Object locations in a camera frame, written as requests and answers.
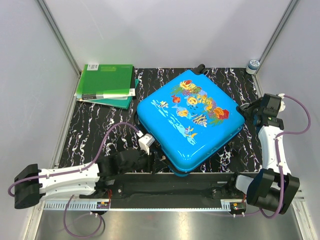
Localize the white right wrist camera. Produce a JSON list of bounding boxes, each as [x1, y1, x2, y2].
[[277, 93, 286, 113]]

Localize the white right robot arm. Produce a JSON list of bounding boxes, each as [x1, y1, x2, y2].
[[227, 93, 300, 215]]

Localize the green plastic folder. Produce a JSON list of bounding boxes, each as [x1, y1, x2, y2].
[[76, 63, 134, 95]]

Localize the blue suitcase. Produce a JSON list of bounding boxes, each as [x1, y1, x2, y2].
[[136, 64, 245, 177]]

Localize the aluminium frame rail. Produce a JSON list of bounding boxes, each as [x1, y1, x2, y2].
[[34, 0, 85, 78]]

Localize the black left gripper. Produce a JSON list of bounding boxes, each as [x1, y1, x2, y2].
[[119, 145, 167, 175]]

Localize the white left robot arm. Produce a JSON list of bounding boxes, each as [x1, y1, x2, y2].
[[8, 148, 166, 210]]

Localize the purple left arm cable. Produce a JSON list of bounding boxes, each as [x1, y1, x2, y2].
[[7, 122, 143, 238]]

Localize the blue capped bottle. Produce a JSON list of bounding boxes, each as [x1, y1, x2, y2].
[[246, 59, 260, 75]]

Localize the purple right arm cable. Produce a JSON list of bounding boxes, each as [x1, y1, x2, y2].
[[232, 94, 312, 219]]

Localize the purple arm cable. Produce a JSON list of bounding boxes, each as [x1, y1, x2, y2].
[[232, 94, 312, 219], [7, 122, 143, 238]]

